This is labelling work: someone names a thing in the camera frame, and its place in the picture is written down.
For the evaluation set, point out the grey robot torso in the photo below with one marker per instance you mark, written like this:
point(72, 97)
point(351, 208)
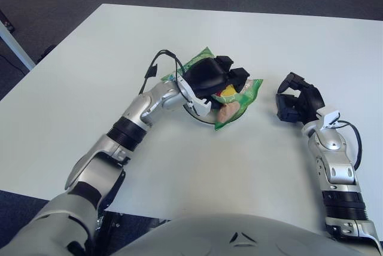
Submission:
point(239, 238)

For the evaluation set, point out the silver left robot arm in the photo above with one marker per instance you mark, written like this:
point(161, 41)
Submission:
point(101, 172)

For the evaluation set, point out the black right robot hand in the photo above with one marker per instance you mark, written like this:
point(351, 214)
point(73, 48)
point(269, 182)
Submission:
point(311, 99)

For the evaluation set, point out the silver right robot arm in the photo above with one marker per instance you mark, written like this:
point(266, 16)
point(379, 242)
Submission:
point(338, 172)

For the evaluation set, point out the metal table foot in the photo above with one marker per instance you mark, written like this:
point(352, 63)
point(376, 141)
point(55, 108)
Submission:
point(98, 222)

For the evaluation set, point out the small dark floor item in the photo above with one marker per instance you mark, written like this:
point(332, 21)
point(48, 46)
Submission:
point(46, 52)

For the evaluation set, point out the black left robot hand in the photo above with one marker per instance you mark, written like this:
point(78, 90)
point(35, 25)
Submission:
point(206, 76)

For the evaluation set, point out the green potato chips bag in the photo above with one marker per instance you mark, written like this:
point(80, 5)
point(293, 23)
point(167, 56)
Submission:
point(239, 100)

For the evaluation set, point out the white plate black rim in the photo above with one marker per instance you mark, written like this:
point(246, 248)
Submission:
point(206, 118)

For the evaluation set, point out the white table leg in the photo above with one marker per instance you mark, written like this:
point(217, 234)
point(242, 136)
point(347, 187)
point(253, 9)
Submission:
point(15, 46)

